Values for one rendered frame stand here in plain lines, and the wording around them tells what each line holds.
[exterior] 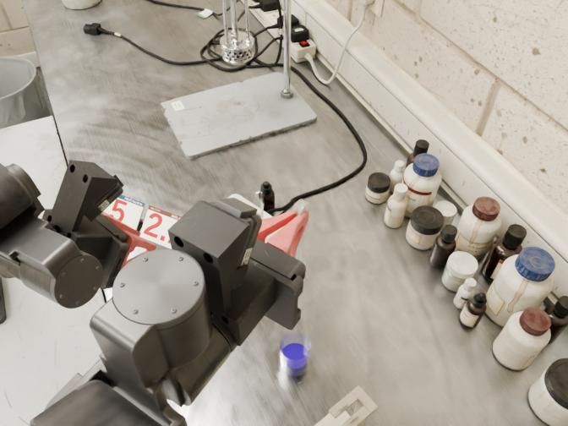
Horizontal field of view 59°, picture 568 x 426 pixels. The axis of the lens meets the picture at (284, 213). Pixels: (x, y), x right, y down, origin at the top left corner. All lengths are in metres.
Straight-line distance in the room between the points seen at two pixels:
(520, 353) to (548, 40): 0.43
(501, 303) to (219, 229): 0.55
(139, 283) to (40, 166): 0.81
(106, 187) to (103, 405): 0.30
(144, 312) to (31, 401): 0.51
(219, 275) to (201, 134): 0.76
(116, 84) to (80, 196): 0.71
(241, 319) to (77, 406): 0.12
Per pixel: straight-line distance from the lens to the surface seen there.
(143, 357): 0.32
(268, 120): 1.11
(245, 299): 0.39
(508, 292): 0.79
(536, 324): 0.75
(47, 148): 1.16
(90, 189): 0.60
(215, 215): 0.35
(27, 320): 0.89
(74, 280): 0.55
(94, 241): 0.63
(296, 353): 0.74
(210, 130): 1.09
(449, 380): 0.79
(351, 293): 0.83
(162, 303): 0.32
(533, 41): 0.84
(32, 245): 0.55
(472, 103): 0.96
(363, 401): 0.61
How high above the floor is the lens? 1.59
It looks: 48 degrees down
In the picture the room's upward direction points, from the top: straight up
